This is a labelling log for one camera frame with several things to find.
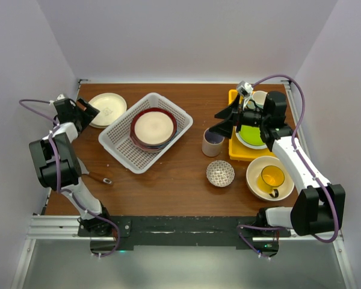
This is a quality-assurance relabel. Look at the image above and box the cream ceramic bowl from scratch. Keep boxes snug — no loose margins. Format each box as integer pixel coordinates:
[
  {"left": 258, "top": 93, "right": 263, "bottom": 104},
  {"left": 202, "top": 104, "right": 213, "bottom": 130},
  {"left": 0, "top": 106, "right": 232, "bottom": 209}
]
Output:
[{"left": 246, "top": 156, "right": 294, "bottom": 202}]

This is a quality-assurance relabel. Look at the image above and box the light blue mug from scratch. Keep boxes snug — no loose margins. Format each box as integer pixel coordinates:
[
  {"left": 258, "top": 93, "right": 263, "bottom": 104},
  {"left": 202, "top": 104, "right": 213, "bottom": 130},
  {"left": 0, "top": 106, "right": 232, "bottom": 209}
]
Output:
[{"left": 247, "top": 90, "right": 267, "bottom": 110}]

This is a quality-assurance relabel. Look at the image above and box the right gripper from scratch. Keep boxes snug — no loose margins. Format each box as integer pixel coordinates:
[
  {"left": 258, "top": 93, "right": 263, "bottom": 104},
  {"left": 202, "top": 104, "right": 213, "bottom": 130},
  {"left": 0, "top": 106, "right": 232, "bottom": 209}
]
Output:
[{"left": 209, "top": 93, "right": 269, "bottom": 139}]

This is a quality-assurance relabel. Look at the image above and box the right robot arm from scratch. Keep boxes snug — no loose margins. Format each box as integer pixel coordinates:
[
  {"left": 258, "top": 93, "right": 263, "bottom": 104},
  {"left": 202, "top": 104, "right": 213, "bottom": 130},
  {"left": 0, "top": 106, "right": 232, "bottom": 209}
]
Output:
[{"left": 209, "top": 91, "right": 345, "bottom": 242}]

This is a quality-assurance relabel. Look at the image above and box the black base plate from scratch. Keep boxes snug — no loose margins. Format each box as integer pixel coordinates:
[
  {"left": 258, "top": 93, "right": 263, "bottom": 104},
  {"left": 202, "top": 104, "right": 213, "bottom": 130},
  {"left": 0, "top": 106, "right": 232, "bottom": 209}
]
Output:
[{"left": 78, "top": 215, "right": 291, "bottom": 253}]

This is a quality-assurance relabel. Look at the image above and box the blue dotted scalloped plate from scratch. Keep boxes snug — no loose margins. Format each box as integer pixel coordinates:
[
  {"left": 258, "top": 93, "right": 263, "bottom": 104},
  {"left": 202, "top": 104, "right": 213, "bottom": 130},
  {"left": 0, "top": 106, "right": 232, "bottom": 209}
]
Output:
[{"left": 145, "top": 131, "right": 177, "bottom": 151}]

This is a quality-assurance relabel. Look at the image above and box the red rimmed cream plate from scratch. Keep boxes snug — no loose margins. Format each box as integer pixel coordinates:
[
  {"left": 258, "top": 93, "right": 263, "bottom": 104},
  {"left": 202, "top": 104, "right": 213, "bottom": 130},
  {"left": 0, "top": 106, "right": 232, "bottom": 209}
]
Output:
[{"left": 130, "top": 107, "right": 177, "bottom": 146}]

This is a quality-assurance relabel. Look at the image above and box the purple patterned small bowl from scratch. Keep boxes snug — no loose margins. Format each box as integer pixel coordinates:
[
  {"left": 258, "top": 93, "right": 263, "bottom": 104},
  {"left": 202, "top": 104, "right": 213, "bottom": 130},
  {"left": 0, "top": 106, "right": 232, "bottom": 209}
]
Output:
[{"left": 206, "top": 160, "right": 235, "bottom": 188}]

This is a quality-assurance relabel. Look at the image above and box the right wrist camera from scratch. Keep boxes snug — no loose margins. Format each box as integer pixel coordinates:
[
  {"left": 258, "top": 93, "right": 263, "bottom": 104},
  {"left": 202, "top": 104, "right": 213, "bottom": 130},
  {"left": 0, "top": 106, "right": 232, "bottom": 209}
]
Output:
[{"left": 236, "top": 81, "right": 253, "bottom": 106}]

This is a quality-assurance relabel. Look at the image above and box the pink purple mug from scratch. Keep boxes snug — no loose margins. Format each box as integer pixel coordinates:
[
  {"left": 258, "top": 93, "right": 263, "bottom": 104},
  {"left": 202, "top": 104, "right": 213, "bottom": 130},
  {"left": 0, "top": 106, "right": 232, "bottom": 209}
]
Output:
[{"left": 202, "top": 129, "right": 224, "bottom": 157}]

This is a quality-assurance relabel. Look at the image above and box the pink dotted scalloped plate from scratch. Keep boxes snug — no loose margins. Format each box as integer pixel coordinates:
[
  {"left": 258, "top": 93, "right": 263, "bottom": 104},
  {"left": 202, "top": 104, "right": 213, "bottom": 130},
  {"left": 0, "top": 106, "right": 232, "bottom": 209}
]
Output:
[{"left": 130, "top": 133, "right": 157, "bottom": 151}]

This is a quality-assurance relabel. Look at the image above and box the lime green plate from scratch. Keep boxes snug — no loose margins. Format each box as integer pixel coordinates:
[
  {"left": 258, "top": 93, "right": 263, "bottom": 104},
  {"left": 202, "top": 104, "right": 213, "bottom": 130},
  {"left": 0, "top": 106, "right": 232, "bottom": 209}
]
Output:
[{"left": 235, "top": 125, "right": 267, "bottom": 150}]

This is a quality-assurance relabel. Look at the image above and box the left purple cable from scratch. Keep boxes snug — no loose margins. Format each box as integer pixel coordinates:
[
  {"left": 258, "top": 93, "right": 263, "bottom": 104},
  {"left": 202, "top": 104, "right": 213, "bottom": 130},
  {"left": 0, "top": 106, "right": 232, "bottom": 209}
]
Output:
[{"left": 19, "top": 99, "right": 121, "bottom": 258}]

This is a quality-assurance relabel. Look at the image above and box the yellow plastic tray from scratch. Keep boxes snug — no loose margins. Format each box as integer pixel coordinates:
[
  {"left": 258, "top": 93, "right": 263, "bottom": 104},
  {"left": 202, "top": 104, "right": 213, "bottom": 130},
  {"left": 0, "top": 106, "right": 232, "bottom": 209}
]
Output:
[{"left": 227, "top": 89, "right": 277, "bottom": 163}]

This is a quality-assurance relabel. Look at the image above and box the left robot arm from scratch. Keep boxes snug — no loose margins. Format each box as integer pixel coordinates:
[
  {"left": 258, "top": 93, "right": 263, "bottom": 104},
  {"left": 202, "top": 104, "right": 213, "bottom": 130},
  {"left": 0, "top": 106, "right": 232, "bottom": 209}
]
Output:
[{"left": 29, "top": 95, "right": 113, "bottom": 236}]

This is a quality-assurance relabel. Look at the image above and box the yellow glass cup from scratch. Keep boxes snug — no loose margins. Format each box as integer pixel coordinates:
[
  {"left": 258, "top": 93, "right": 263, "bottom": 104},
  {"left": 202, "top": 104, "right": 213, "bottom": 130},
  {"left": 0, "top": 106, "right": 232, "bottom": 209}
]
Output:
[{"left": 257, "top": 166, "right": 285, "bottom": 199}]

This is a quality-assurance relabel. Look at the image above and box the white plastic basket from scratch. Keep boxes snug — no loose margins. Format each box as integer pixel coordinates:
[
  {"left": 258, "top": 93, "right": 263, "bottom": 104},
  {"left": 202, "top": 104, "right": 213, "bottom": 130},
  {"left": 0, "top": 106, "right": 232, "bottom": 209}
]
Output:
[{"left": 98, "top": 93, "right": 193, "bottom": 174}]

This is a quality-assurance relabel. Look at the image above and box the spatula with wooden handle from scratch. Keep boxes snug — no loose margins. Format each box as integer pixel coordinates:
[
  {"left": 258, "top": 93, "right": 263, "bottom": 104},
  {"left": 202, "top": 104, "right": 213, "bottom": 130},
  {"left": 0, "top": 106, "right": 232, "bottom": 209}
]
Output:
[{"left": 80, "top": 164, "right": 113, "bottom": 185}]

